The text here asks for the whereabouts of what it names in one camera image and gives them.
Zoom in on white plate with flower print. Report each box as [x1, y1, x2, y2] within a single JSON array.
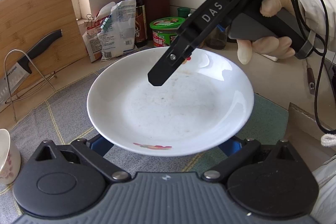
[[87, 47, 255, 157]]

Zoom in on white sleeved right forearm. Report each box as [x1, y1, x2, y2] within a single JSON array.
[[299, 0, 335, 51]]

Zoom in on green lidded sauce jar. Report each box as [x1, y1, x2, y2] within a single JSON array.
[[150, 16, 186, 47]]

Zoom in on small dark glass jar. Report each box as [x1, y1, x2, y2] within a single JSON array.
[[205, 26, 227, 50]]

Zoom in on grey checked table cloth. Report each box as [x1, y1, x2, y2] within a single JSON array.
[[0, 70, 289, 224]]

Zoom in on white seasoning bag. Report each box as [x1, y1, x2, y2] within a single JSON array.
[[98, 0, 137, 61]]

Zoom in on dark soy sauce bottle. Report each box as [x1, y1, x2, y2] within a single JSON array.
[[123, 0, 148, 48]]

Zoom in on small flowered white cup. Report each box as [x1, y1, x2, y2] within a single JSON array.
[[0, 128, 21, 185]]

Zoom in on red and white snack bag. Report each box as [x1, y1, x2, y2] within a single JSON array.
[[83, 2, 116, 63]]

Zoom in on bamboo cutting board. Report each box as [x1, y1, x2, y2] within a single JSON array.
[[0, 0, 88, 90]]

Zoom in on metal wire stand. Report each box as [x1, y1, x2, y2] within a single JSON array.
[[3, 48, 58, 123]]

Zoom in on black handled santoku knife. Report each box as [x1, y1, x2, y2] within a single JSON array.
[[1, 30, 62, 105]]

